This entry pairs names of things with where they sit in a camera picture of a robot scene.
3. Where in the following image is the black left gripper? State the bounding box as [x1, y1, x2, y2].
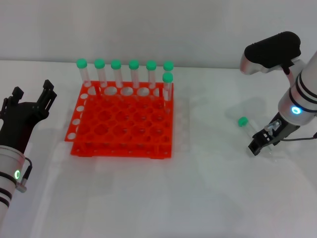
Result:
[0, 79, 58, 156]

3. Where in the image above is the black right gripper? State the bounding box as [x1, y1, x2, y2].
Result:
[248, 111, 302, 156]

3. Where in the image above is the clear green-capped test tube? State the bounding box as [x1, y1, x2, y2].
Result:
[162, 72, 174, 102]
[110, 59, 124, 89]
[94, 59, 107, 89]
[163, 60, 174, 74]
[146, 60, 158, 90]
[76, 58, 90, 88]
[237, 116, 278, 164]
[128, 59, 141, 89]

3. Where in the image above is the orange plastic test tube rack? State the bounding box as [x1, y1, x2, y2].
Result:
[63, 80, 174, 160]

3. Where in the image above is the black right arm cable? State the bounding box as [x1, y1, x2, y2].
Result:
[281, 130, 317, 142]

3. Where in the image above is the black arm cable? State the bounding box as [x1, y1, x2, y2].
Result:
[15, 157, 33, 193]
[281, 130, 317, 142]

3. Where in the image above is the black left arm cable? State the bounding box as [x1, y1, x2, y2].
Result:
[15, 157, 33, 193]

